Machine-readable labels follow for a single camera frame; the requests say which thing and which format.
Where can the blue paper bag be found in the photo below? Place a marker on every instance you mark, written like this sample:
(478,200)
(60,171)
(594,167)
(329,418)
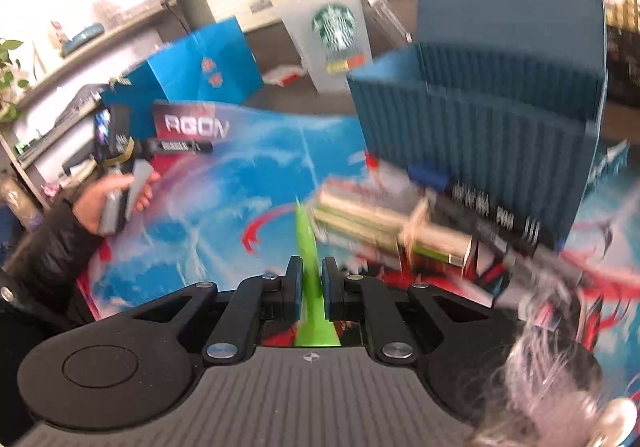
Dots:
(200,67)

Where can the person's left forearm black sleeve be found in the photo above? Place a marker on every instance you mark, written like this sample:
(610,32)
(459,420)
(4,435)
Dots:
(45,257)

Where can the green potted plant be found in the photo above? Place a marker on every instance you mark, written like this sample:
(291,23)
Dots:
(9,77)

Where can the person's left hand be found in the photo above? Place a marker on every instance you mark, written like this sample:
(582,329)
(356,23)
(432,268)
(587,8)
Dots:
(92,207)

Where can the green pointed plastic stick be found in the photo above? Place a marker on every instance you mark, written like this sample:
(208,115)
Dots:
(311,252)

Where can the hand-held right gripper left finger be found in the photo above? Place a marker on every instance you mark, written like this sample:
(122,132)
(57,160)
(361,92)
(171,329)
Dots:
(296,279)

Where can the colourful printed desk mat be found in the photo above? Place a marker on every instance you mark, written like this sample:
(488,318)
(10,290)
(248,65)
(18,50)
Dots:
(225,207)

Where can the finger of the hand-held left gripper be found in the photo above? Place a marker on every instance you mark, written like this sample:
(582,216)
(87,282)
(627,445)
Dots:
(177,146)

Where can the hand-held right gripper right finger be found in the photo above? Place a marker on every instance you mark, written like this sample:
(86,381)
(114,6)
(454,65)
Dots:
(330,279)

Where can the teal container-shaped storage box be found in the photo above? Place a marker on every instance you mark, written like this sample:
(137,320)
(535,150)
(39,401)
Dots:
(480,127)

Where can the white paper bag green logo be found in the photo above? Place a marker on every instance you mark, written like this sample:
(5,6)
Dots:
(332,37)

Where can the wooden wall shelf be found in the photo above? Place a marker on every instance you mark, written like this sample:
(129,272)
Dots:
(75,57)

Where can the red and white packet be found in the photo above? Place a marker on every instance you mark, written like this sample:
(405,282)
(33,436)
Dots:
(285,75)

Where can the pink fuzzy tuft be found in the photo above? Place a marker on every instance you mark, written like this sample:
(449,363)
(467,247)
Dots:
(550,387)

